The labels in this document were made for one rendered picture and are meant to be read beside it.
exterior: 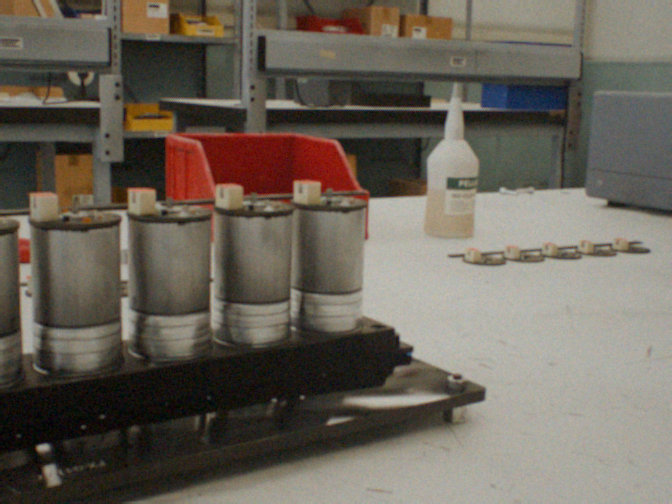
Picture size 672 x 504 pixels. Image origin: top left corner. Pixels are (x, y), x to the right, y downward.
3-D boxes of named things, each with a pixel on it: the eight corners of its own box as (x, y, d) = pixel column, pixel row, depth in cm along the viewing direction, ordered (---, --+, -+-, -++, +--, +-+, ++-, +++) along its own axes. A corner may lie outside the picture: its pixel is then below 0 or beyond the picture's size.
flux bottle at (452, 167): (469, 239, 60) (479, 83, 58) (418, 235, 61) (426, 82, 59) (477, 232, 63) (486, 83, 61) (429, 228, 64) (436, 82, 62)
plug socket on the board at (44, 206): (68, 220, 25) (67, 195, 25) (36, 222, 24) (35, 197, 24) (58, 216, 25) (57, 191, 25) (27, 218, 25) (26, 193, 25)
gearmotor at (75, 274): (136, 397, 26) (134, 216, 25) (50, 412, 24) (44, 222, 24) (105, 372, 28) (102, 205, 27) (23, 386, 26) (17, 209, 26)
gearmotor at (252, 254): (304, 367, 29) (308, 205, 28) (235, 379, 28) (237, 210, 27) (265, 347, 31) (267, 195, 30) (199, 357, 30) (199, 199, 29)
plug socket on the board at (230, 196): (250, 208, 28) (250, 186, 28) (225, 210, 27) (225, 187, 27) (237, 205, 28) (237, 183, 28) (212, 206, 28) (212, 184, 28)
